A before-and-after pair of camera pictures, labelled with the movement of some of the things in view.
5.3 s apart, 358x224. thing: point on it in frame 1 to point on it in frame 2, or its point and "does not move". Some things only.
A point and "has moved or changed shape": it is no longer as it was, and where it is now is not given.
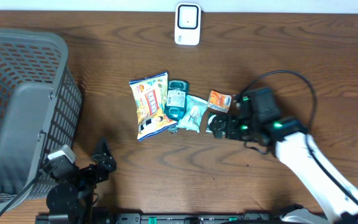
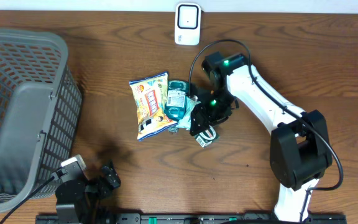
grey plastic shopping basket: [30, 104] does not move
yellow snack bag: [149, 94] does not move
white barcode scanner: [187, 29] does not move
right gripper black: [232, 121] to [204, 117]
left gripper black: [108, 163] to [105, 188]
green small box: [209, 117] has moved or changed shape
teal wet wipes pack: [195, 109] does not move
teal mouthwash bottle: [175, 107] does not move
